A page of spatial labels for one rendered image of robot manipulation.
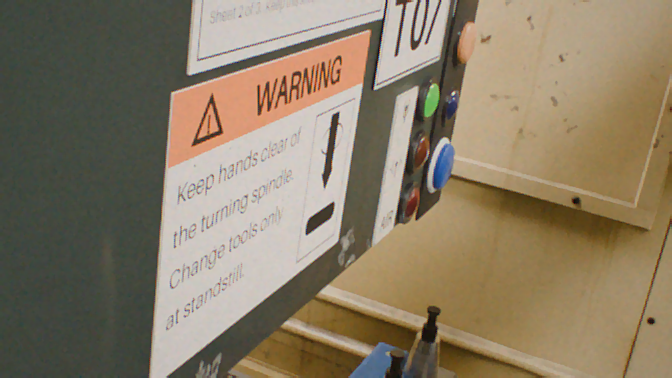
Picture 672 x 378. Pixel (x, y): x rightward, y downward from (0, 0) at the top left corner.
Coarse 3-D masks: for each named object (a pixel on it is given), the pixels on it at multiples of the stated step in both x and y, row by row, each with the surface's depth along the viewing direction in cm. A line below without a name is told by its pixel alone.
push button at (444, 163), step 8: (448, 144) 57; (440, 152) 56; (448, 152) 56; (440, 160) 56; (448, 160) 57; (440, 168) 56; (448, 168) 57; (432, 176) 56; (440, 176) 56; (448, 176) 58; (432, 184) 57; (440, 184) 57
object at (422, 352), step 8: (416, 336) 99; (416, 344) 98; (424, 344) 98; (432, 344) 98; (416, 352) 98; (424, 352) 98; (432, 352) 98; (408, 360) 99; (416, 360) 98; (424, 360) 98; (432, 360) 98; (408, 368) 99; (416, 368) 98; (424, 368) 98; (432, 368) 98; (408, 376) 99; (416, 376) 99; (424, 376) 98; (432, 376) 99
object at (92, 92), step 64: (0, 0) 20; (64, 0) 22; (128, 0) 24; (192, 0) 27; (0, 64) 20; (64, 64) 22; (128, 64) 25; (256, 64) 32; (0, 128) 21; (64, 128) 23; (128, 128) 26; (384, 128) 46; (0, 192) 21; (64, 192) 24; (128, 192) 26; (0, 256) 22; (64, 256) 24; (128, 256) 27; (320, 256) 43; (0, 320) 23; (64, 320) 25; (128, 320) 28; (256, 320) 38
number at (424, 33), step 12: (420, 0) 45; (432, 0) 47; (444, 0) 49; (420, 12) 46; (432, 12) 48; (444, 12) 50; (420, 24) 47; (432, 24) 48; (420, 36) 47; (432, 36) 49; (408, 48) 46; (420, 48) 48; (432, 48) 50; (408, 60) 46
